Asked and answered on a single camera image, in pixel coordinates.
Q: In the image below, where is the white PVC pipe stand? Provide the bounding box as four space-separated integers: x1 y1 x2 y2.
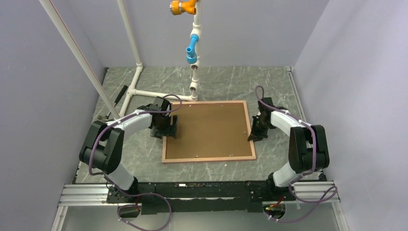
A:
40 0 202 119

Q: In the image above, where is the orange nozzle fitting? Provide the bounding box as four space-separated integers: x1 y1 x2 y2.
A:
169 0 199 15

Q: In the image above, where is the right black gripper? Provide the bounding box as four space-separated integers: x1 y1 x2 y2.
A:
250 116 272 142

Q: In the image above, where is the pink wooden picture frame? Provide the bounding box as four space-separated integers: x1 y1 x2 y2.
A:
161 100 257 165

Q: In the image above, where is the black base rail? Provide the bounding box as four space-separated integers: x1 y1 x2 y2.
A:
106 180 295 215

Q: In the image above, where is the blue nozzle fitting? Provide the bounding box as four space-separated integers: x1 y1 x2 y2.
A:
186 35 199 64

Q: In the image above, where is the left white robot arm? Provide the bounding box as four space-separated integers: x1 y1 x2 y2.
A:
79 97 181 202

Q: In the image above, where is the aluminium extrusion rail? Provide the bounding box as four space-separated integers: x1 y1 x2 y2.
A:
59 181 341 206

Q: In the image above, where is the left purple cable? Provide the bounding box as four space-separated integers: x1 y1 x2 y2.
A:
88 94 183 231

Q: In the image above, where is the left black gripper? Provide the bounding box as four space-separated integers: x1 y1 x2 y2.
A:
151 114 177 139

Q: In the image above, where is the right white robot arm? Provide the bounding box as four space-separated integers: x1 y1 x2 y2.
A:
247 97 330 200

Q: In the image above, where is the brown backing board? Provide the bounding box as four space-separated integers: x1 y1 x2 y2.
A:
166 103 253 160

